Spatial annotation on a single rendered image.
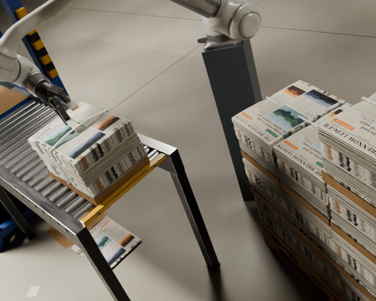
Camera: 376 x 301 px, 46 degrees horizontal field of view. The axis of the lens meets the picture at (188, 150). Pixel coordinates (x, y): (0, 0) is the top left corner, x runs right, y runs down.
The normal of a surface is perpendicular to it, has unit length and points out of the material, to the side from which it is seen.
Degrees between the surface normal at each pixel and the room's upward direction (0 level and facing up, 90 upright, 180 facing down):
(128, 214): 0
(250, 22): 95
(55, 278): 0
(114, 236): 1
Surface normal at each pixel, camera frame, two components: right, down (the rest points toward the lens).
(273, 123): -0.26, -0.78
